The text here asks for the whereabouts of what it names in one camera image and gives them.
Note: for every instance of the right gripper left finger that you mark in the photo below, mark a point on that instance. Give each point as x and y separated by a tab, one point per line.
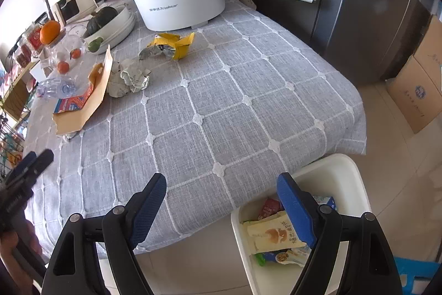
74	266

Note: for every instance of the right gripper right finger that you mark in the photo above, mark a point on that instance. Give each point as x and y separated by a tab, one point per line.
369	266

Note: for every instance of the dark blue carton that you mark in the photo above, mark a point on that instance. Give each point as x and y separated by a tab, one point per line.
325	200

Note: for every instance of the brown cardboard envelope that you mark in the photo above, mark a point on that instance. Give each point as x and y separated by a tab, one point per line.
71	114

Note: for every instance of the cream snack pouch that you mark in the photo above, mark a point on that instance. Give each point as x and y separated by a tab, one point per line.
271	234

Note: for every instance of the red snack packet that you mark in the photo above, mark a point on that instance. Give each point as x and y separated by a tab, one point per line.
73	103

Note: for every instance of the green snack bag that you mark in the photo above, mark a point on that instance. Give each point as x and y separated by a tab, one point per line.
264	258

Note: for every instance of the clear plastic bottle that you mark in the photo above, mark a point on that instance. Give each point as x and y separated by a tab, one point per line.
60	87

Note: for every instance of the red drink can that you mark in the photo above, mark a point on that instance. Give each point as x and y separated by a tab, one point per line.
269	208

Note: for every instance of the white printed wrapper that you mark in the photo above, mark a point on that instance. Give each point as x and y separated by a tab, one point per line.
128	76

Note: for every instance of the yellow foil wrapper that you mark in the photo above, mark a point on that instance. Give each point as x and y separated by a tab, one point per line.
173	46

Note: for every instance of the left hand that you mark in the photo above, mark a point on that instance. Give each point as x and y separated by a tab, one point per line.
9	241

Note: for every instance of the red labelled spice jar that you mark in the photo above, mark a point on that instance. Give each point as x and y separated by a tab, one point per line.
33	38

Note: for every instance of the green lime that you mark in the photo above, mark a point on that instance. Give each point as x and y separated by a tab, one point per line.
94	45

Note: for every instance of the large orange fruit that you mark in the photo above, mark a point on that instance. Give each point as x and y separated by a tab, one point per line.
49	31

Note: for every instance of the cream bowl with plates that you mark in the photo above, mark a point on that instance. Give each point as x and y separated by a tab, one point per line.
116	30

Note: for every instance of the cardboard box stack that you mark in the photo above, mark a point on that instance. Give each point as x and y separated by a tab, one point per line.
416	90

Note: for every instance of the dark green pumpkin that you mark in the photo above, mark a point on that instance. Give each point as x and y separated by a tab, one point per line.
99	19

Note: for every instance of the grey checked tablecloth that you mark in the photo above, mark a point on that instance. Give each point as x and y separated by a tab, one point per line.
250	101

